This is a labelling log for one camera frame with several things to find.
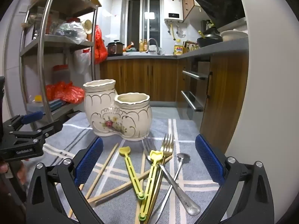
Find yellow-green plastic utensil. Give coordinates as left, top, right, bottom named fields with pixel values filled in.
left=119, top=146, right=146, bottom=200
left=138, top=150, right=163, bottom=222

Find white plastic bag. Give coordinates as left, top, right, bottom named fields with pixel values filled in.
left=73, top=48, right=91, bottom=75

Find white water heater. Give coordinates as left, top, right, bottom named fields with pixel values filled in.
left=164, top=0, right=184, bottom=24

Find cream plastic strainer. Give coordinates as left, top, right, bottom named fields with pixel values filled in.
left=81, top=19, right=93, bottom=34

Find metal shelf rack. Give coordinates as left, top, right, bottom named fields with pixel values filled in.
left=19, top=0, right=102, bottom=131

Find wooden wall cabinet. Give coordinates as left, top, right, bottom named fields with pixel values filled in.
left=181, top=0, right=199, bottom=22

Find wooden base cabinets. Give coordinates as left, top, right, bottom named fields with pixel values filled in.
left=100, top=49, right=249, bottom=154

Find electric pressure cooker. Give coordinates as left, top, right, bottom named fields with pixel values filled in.
left=107, top=40, right=123, bottom=56

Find built-in steel oven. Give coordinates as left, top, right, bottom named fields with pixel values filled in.
left=176, top=57, right=211, bottom=122

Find clear plastic bag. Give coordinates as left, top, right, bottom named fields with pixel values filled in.
left=54, top=21, right=87, bottom=44

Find chrome kitchen faucet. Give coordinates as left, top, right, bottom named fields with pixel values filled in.
left=147, top=38, right=161, bottom=54

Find hanging red plastic bag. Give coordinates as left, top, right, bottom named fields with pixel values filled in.
left=93, top=25, right=108, bottom=63

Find gold metal fork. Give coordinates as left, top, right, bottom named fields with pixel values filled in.
left=145, top=133, right=175, bottom=223

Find grey striped floor mat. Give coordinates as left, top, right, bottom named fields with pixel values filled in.
left=26, top=112, right=225, bottom=224

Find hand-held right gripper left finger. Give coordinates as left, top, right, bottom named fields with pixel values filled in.
left=24, top=136, right=104, bottom=224

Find silver metal fork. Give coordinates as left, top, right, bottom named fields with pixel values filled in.
left=141, top=137, right=202, bottom=216

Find crumpled red plastic bag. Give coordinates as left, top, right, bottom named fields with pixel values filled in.
left=45, top=81, right=85, bottom=104

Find person's left hand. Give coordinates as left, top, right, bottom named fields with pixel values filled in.
left=0, top=159, right=27, bottom=185

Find black range hood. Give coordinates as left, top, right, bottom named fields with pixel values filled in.
left=192, top=0, right=247, bottom=28

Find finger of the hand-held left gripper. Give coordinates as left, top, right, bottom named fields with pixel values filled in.
left=8, top=119, right=63, bottom=145
left=2, top=111, right=46, bottom=133

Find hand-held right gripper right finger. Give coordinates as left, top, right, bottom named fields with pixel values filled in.
left=195, top=134, right=275, bottom=224

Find clear plastic storage box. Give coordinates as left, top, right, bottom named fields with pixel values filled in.
left=27, top=101, right=50, bottom=116

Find black wok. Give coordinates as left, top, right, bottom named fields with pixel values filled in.
left=197, top=34, right=223, bottom=47

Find grey kitchen countertop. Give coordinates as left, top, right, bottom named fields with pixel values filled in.
left=106, top=37, right=249, bottom=62

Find white ceramic pot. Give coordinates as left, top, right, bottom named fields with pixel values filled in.
left=221, top=29, right=248, bottom=42

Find cream ceramic double utensil holder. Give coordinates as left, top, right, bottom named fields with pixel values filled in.
left=83, top=79, right=153, bottom=141

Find red-lid plastic container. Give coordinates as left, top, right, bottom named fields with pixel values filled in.
left=51, top=65, right=70, bottom=87

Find sliding glass window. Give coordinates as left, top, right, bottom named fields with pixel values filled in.
left=126, top=0, right=162, bottom=52

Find silver metal spoon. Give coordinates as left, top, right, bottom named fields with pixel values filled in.
left=148, top=153, right=191, bottom=224

